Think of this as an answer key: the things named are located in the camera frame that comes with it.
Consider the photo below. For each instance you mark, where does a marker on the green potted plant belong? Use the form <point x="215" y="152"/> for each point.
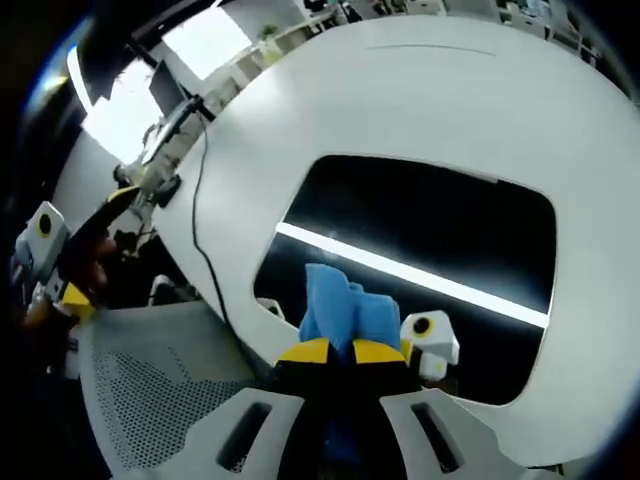
<point x="269" y="31"/>

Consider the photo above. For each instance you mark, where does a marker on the small black desk object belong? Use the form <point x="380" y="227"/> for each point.
<point x="170" y="191"/>

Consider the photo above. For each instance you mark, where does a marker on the bright window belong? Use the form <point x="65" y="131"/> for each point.
<point x="120" y="110"/>
<point x="210" y="40"/>

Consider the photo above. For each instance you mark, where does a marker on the blue cleaning cloth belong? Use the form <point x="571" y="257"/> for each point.
<point x="340" y="310"/>

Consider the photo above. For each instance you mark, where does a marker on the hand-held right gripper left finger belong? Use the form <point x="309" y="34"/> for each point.
<point x="205" y="440"/>

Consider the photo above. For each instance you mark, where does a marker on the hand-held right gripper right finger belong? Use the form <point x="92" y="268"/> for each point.
<point x="475" y="450"/>

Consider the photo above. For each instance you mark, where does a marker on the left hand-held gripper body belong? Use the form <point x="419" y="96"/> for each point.
<point x="40" y="250"/>

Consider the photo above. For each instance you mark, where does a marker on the dark computer monitor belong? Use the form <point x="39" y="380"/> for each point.
<point x="167" y="85"/>

